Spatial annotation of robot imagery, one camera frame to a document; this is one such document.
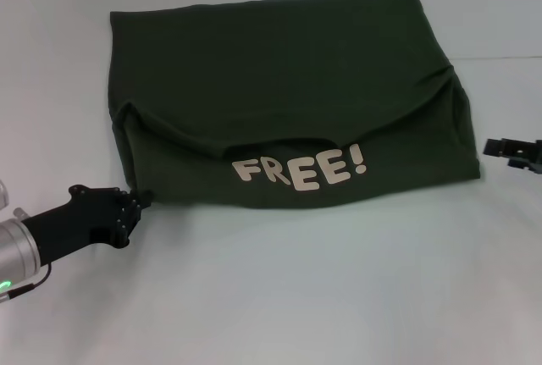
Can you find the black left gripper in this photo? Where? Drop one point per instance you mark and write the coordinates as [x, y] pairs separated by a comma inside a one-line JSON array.
[[72, 221]]

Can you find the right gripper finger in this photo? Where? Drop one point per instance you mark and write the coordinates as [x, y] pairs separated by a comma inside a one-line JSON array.
[[512, 149]]

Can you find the dark green shirt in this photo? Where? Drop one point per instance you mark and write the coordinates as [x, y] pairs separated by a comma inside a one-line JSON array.
[[275, 85]]

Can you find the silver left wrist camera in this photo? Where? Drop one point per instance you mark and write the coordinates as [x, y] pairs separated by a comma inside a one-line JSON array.
[[3, 193]]

